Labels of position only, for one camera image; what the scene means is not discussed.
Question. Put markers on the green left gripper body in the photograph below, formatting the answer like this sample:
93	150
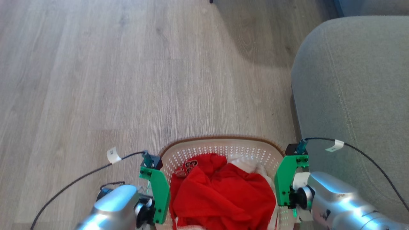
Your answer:
160	191

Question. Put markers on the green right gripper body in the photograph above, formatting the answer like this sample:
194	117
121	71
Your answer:
283	182

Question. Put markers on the beige plastic laundry basket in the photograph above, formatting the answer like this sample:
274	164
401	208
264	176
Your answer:
223	148

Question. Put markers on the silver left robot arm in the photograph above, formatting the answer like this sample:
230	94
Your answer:
111	207

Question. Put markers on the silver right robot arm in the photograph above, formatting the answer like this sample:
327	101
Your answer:
335	201

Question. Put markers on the white garment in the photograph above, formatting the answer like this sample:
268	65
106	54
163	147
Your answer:
250	164

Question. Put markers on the red sports jersey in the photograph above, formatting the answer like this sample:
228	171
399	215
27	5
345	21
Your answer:
220	195

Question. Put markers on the grey fabric sofa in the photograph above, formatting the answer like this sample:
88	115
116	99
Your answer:
351	95

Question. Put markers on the blue-grey cushion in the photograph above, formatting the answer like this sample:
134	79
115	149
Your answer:
370	6

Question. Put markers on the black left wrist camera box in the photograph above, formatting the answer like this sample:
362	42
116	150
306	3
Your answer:
154	162

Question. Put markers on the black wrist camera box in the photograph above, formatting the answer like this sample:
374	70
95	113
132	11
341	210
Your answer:
292	149
154	162

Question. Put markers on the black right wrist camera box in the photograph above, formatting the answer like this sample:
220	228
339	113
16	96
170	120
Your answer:
292	149

